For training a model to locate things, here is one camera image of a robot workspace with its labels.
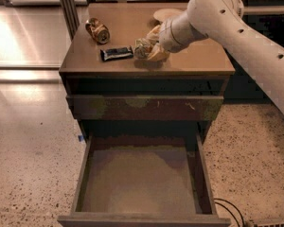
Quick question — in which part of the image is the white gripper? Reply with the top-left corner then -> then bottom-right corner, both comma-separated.
146,11 -> 203,61

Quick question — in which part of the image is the white 7up can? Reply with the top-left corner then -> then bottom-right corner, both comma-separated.
133,38 -> 153,59

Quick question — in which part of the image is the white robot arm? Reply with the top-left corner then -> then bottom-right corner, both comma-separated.
148,0 -> 284,114

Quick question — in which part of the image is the brown drawer cabinet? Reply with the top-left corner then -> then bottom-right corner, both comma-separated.
58,2 -> 236,144

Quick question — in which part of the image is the brown soda can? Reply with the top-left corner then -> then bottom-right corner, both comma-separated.
85,18 -> 110,44

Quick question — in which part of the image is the closed top drawer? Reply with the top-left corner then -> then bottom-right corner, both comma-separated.
66,95 -> 223,121

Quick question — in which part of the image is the white ceramic bowl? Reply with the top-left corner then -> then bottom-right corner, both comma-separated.
153,9 -> 182,23

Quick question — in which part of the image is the dark snack bar wrapper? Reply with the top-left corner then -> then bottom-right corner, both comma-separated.
100,46 -> 133,61

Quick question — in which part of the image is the blue tape piece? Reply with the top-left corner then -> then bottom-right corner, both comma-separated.
78,135 -> 84,142

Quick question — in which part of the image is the grey floor device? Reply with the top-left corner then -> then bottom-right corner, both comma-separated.
246,218 -> 284,227

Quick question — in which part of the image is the black floor cable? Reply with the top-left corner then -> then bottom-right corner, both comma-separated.
213,198 -> 246,227

